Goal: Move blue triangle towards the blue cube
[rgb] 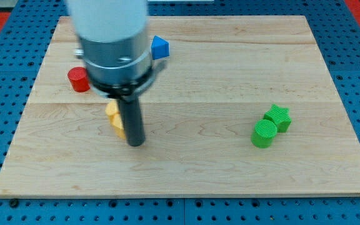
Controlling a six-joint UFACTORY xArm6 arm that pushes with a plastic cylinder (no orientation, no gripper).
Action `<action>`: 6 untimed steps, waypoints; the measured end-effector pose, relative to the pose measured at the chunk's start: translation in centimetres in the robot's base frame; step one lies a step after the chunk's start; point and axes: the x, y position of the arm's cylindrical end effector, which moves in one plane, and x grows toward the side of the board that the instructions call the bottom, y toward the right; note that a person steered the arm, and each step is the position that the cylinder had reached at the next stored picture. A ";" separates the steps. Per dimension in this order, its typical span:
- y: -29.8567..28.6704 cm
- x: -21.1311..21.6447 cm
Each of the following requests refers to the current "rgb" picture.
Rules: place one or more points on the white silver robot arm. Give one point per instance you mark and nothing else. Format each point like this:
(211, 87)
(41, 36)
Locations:
(113, 35)

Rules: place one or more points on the blue triangle block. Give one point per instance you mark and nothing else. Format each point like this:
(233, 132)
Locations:
(159, 48)

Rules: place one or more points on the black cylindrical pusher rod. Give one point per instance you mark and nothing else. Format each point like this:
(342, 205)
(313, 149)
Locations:
(132, 121)

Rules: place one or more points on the wooden board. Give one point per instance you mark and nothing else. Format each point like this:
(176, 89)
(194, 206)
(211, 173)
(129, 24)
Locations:
(222, 75)

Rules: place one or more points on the yellow block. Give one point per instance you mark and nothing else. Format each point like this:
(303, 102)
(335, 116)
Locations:
(113, 114)

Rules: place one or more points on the green cylinder block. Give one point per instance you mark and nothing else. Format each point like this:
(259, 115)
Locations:
(263, 133)

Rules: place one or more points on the green star block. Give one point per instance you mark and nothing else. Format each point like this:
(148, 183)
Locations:
(280, 117)

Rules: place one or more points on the red cylinder block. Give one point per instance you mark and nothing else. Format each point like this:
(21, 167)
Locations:
(78, 79)

